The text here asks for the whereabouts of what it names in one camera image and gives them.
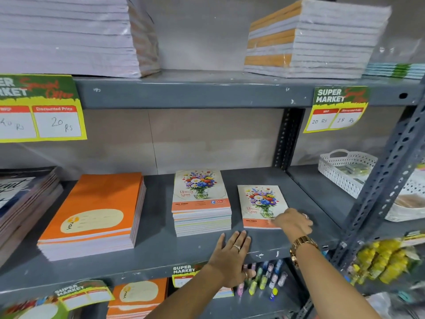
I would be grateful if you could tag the person's left hand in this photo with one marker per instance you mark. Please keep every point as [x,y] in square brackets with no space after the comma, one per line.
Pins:
[230,262]

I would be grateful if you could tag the person's right hand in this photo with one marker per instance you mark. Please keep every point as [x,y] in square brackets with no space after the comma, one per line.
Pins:
[294,223]

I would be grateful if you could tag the person's left middle finger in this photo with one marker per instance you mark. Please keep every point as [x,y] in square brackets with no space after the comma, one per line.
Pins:
[241,240]

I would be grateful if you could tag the person's left little finger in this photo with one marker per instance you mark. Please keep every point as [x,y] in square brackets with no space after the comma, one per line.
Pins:
[221,241]

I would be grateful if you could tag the person's right fingers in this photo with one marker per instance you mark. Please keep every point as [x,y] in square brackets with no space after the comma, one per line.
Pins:
[285,218]

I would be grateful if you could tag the person's left thumb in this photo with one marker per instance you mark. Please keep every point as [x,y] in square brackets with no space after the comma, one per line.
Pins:
[250,274]

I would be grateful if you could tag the single floral cover notebook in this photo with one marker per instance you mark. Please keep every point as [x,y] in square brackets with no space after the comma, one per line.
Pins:
[260,204]

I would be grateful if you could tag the person's left forearm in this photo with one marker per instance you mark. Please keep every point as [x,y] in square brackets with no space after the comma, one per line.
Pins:
[186,295]

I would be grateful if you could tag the person's right forearm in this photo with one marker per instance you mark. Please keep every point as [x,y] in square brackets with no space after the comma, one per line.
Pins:
[332,282]

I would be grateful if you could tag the row of small colourful bottles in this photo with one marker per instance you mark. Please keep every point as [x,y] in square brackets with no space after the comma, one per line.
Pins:
[265,279]

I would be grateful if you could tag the gold wristwatch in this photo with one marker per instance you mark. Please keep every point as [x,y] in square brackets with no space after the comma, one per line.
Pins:
[300,243]

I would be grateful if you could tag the stack of pastel notebooks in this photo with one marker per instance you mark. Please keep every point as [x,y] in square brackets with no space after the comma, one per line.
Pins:
[224,293]

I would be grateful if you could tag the stack of floral notebooks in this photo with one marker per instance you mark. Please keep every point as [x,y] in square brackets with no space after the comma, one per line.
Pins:
[201,205]

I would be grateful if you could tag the grey metal shelf board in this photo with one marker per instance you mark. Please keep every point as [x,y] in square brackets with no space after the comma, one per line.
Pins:
[159,249]
[199,91]
[318,192]

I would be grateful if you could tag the small yellow-green price sign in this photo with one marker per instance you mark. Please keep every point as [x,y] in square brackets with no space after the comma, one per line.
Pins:
[186,275]
[83,294]
[337,109]

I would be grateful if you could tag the white perforated plastic basket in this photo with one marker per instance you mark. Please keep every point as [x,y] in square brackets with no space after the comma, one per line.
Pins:
[342,172]

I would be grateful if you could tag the black perforated shelf upright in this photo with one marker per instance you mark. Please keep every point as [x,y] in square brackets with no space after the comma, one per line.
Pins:
[288,139]

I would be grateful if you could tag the small packets in basket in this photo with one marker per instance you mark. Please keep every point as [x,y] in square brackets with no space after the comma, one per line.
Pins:
[357,171]

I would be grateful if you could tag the stack of orange notebooks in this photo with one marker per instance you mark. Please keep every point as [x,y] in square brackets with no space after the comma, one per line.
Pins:
[136,298]
[96,215]

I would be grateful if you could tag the bunch of yellow toys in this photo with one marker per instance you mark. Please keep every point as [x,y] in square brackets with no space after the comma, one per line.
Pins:
[385,260]

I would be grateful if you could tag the grey perforated shelf upright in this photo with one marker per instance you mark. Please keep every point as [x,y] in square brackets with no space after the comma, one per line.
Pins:
[388,176]

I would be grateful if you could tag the stack of orange-spine notebooks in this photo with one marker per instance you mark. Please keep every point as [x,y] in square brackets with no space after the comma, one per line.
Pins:
[315,39]

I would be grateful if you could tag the stack of green-blue notebooks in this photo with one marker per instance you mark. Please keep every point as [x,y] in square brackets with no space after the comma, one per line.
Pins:
[395,70]

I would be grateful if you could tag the stack of dark cover books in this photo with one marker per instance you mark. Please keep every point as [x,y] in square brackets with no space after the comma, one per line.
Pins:
[23,202]

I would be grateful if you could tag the colourful cover notebook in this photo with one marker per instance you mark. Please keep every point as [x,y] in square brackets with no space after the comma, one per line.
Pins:
[30,310]

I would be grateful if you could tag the large yellow-green price sign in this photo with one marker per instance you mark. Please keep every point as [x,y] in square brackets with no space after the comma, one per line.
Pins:
[39,107]

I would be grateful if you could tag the tall stack of white notebooks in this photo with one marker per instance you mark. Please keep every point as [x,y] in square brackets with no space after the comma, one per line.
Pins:
[66,36]

